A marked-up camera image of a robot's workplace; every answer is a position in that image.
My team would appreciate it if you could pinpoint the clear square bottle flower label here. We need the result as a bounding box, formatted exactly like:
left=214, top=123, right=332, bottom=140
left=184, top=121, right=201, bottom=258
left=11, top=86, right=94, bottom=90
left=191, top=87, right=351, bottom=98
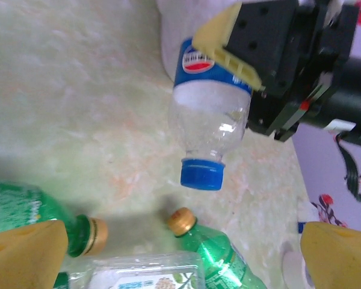
left=60, top=251, right=207, bottom=289

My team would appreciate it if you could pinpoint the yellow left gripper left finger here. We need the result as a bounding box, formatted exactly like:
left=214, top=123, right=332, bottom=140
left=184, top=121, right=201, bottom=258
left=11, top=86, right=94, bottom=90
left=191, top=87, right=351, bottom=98
left=0, top=219, right=69, bottom=289

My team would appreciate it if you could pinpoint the clear bottle blue cap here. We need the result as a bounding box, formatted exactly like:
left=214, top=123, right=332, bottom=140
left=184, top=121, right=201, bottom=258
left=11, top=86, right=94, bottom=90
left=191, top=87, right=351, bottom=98
left=167, top=37, right=253, bottom=191

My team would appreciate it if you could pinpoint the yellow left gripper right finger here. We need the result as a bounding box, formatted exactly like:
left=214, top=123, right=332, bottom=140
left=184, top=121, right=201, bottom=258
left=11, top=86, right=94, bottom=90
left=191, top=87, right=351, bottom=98
left=300, top=221, right=361, bottom=289

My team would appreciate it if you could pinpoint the white fabric bag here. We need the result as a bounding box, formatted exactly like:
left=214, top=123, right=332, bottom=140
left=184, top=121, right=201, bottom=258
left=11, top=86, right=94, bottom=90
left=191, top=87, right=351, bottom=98
left=155, top=0, right=241, bottom=82

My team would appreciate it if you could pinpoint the green bottle gold cap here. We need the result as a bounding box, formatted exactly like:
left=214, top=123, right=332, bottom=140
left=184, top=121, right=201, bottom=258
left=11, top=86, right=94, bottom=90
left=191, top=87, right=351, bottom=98
left=0, top=176, right=109, bottom=289
left=167, top=207, right=268, bottom=289

